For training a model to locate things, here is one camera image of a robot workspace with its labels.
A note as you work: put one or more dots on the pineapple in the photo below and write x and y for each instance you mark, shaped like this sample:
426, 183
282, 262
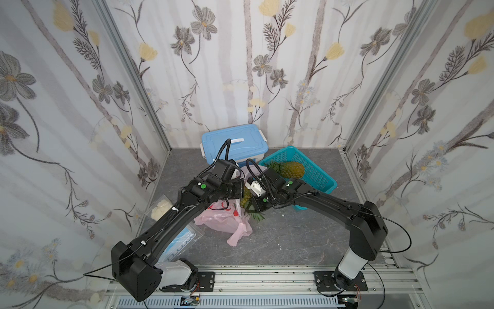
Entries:
288, 169
247, 204

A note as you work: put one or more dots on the pink printed plastic bag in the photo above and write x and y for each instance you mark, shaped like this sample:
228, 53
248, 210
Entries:
226, 216

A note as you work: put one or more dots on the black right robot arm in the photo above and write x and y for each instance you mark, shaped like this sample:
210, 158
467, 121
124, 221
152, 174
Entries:
367, 230

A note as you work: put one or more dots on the white box blue lid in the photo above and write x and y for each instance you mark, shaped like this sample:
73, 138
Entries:
247, 141

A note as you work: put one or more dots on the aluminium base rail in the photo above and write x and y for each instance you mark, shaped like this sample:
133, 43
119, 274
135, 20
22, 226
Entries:
288, 286

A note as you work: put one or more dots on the teal plastic basket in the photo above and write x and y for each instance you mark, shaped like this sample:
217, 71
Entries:
313, 174

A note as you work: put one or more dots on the blue face mask pack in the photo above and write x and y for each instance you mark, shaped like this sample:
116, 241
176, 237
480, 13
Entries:
184, 240

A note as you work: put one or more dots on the clear bag white contents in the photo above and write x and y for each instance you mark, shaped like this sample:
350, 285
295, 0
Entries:
160, 207

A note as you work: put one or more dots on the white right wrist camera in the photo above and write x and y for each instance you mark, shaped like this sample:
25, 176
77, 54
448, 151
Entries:
255, 187

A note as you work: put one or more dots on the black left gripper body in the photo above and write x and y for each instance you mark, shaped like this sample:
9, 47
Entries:
235, 189

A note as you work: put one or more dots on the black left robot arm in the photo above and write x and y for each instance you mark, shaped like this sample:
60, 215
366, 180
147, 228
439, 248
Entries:
133, 263

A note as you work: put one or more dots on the pineapple front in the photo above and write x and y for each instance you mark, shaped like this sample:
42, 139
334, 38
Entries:
247, 204

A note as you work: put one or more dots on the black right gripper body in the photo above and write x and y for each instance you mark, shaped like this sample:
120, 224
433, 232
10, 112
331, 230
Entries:
258, 203

